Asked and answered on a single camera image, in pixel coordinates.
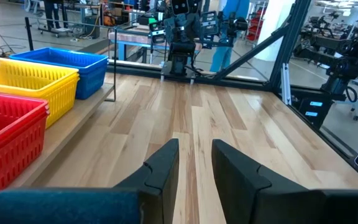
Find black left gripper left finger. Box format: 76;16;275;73
113;138;180;224

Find wooden workbench blue legs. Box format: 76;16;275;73
108;24;170;63

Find black aluminium table frame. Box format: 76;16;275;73
106;0;358;190

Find white bracket strip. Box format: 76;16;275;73
280;62;292;106

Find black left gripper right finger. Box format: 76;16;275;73
211;138;323;224

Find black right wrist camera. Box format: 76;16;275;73
170;0;190;16

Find black controller box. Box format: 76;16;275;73
296;89;335;129

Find black bin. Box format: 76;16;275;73
83;14;101;40

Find wooden shelf board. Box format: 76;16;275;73
7;82;115;189

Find black shelf frame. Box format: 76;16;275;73
24;17;119;103

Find yellow plastic basket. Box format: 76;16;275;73
0;79;81;129
0;57;80;94

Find blue plastic basket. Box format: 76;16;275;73
9;47;109;75
75;67;109;101

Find red parts rack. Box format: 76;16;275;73
246;8;266;42

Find person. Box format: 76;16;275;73
43;0;71;32
209;0;251;73

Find floor cables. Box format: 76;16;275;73
0;43;27;60

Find large red plastic basket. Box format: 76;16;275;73
0;110;51;206
0;91;50;147

